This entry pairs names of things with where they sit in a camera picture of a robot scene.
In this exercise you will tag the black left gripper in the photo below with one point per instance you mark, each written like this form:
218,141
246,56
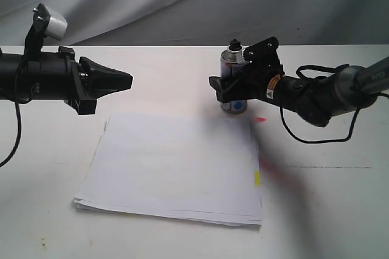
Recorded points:
57,76

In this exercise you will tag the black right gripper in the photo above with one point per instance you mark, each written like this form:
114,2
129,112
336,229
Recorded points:
268,84

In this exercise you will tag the white spray paint can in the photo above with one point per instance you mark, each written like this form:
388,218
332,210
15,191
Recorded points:
232,62

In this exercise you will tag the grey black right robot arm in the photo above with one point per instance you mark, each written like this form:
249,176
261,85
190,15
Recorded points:
316,94

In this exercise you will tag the grey backdrop cloth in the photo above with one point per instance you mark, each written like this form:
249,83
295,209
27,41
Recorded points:
205,22

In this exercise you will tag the white paper stack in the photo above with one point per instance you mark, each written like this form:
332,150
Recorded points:
200,169

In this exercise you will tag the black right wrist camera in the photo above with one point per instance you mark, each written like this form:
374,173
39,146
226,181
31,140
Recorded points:
263,53

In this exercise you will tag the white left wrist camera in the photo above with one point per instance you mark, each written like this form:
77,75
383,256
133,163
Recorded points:
46,23

